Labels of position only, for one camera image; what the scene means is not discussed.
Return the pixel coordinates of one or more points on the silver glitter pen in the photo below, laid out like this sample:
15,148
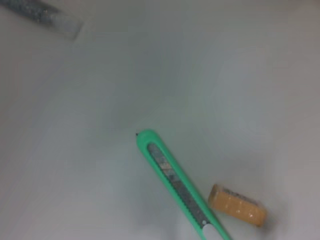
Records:
37,12

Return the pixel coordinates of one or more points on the mint green utility knife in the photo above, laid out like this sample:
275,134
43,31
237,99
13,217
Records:
175,180

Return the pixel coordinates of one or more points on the small tan cork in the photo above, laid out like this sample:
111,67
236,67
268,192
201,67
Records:
237,207

